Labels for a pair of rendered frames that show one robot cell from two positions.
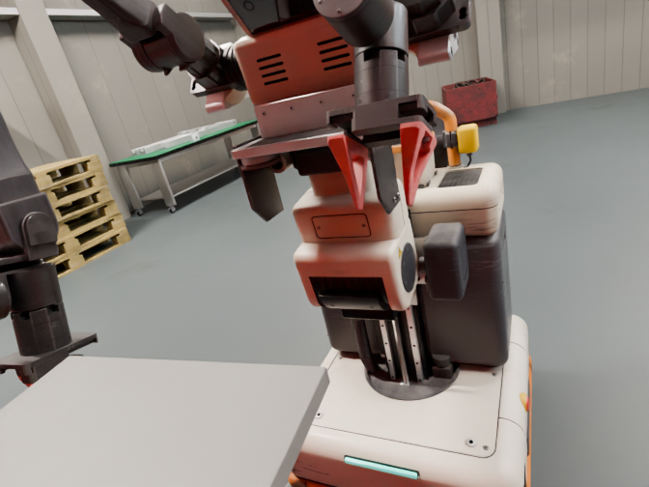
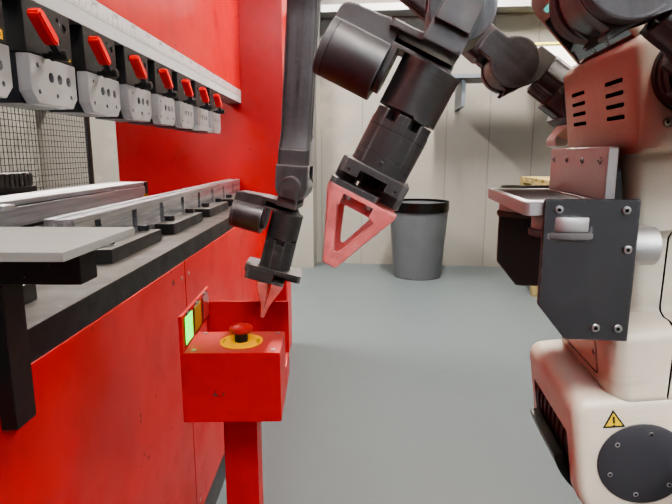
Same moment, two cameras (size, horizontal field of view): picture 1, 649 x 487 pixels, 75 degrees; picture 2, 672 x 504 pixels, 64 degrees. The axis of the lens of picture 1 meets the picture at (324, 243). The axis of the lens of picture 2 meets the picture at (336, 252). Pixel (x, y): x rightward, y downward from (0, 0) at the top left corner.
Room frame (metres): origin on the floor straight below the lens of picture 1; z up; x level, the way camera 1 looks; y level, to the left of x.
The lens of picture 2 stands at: (0.21, -0.55, 1.09)
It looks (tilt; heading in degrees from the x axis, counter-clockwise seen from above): 10 degrees down; 67
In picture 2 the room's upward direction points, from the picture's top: straight up
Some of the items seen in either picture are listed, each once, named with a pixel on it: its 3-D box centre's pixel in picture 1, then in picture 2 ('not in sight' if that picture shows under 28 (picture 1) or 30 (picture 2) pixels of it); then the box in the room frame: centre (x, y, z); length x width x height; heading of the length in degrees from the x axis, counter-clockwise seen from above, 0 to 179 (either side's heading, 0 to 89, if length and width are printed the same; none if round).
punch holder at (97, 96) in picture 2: not in sight; (84, 74); (0.19, 0.73, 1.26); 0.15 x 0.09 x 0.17; 66
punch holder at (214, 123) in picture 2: not in sight; (205, 111); (0.59, 1.65, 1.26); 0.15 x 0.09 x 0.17; 66
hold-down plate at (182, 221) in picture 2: not in sight; (180, 222); (0.41, 1.10, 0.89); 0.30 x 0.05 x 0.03; 66
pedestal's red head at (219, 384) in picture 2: not in sight; (240, 348); (0.41, 0.35, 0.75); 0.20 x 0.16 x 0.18; 68
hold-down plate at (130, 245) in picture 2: not in sight; (128, 244); (0.25, 0.74, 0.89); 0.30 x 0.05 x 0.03; 66
